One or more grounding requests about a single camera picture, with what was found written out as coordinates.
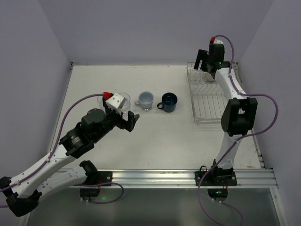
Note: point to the brown banded cup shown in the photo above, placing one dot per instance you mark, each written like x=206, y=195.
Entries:
x=209, y=78

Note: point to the white ceramic footed cup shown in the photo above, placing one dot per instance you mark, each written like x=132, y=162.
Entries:
x=145, y=101

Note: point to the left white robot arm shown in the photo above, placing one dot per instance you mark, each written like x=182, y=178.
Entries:
x=24, y=191

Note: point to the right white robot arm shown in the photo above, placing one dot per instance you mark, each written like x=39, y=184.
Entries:
x=237, y=118

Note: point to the dark blue mug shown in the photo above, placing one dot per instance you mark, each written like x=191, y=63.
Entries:
x=168, y=102

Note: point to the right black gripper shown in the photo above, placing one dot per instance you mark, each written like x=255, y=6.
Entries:
x=207, y=64

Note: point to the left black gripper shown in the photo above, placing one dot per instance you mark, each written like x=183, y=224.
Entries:
x=125, y=121

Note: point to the aluminium mounting rail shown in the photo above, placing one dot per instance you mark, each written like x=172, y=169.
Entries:
x=185, y=178

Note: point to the wire dish rack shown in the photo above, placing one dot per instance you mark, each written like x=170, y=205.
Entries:
x=209, y=99

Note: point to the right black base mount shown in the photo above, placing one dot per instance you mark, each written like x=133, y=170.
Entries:
x=216, y=176

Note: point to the clear faceted glass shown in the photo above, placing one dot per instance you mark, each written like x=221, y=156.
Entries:
x=126, y=102

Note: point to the clear glass rack back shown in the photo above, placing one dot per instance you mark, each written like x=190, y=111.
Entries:
x=197, y=76

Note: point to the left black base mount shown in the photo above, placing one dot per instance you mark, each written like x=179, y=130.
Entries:
x=94, y=177

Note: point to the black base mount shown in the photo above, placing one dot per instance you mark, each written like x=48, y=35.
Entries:
x=216, y=176
x=94, y=177

